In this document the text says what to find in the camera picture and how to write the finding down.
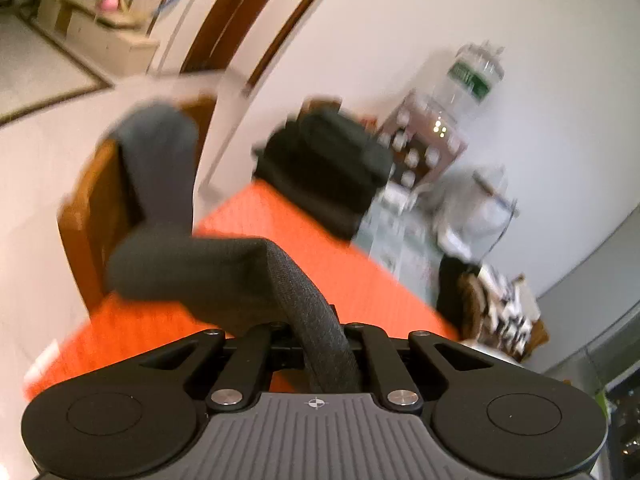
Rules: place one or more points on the white low cabinet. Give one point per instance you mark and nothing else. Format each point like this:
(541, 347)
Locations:
(114, 41)

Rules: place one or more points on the striped patterned clothes pile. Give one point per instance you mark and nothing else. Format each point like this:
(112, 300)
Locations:
(488, 309)

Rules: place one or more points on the white plastic bag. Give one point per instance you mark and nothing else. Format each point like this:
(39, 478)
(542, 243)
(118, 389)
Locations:
(473, 213)

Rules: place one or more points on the grey cloth on chair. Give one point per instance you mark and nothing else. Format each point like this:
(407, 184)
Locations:
(158, 145)

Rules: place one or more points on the black folded clothes stack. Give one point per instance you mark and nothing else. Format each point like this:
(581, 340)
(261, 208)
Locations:
(327, 164)

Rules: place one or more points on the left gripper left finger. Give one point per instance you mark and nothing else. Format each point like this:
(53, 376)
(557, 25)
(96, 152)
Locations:
(247, 373)

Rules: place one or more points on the clear water bottle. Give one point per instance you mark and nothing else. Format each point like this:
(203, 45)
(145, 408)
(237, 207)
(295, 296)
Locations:
(469, 80)

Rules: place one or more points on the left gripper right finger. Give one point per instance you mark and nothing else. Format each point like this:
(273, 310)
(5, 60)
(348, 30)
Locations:
(391, 382)

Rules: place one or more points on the checkered floral tablecloth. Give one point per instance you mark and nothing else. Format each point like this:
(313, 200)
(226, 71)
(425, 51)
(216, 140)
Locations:
(399, 239)

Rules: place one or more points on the dark grey garment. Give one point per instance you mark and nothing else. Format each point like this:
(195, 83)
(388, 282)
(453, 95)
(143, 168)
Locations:
(237, 283)

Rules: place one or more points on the left wooden chair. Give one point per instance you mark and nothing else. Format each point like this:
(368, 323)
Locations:
(102, 210)

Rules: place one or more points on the pink water dispenser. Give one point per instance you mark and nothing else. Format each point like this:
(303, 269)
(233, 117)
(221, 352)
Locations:
(422, 138)

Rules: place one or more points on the brown wooden door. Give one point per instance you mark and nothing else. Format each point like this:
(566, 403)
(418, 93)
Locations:
(243, 36)

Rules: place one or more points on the orange floral table mat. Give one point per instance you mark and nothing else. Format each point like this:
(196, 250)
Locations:
(358, 289)

